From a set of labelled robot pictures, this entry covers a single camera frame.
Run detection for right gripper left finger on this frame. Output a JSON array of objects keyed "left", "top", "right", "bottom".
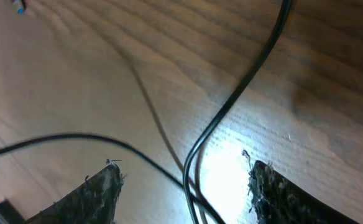
[{"left": 26, "top": 160, "right": 124, "bottom": 224}]

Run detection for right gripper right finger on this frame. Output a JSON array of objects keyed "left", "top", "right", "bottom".
[{"left": 248, "top": 160, "right": 355, "bottom": 224}]

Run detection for black cable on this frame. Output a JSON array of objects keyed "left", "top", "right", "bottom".
[
  {"left": 0, "top": 133, "right": 226, "bottom": 224},
  {"left": 183, "top": 0, "right": 294, "bottom": 224}
]

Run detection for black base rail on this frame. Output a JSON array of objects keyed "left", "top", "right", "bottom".
[{"left": 0, "top": 199, "right": 25, "bottom": 224}]

